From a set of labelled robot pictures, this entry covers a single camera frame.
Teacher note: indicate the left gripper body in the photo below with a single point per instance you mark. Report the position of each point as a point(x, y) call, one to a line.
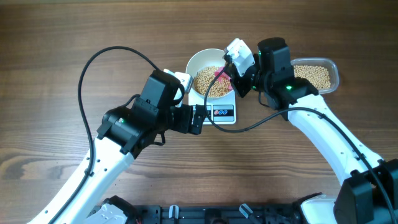
point(180, 119)

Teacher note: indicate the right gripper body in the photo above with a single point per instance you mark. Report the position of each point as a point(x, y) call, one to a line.
point(244, 84)

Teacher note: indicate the pink measuring scoop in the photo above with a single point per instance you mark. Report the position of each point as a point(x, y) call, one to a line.
point(223, 79)

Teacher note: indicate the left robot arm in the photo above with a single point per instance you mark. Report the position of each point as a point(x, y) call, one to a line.
point(122, 135)

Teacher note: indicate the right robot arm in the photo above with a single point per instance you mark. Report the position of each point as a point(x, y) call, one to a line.
point(368, 192)

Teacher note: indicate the white digital kitchen scale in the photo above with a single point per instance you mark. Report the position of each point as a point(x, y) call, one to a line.
point(221, 109)

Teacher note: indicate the soybeans in bowl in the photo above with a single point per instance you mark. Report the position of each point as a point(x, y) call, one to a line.
point(203, 79)

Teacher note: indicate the white bowl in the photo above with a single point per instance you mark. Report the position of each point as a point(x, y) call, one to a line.
point(202, 59)

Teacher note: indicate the yellow soybeans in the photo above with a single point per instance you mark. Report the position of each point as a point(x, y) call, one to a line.
point(318, 76)

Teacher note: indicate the clear plastic container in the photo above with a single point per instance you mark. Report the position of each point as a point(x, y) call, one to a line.
point(323, 62)

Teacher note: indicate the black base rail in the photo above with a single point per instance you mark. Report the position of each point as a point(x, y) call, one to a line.
point(278, 214)

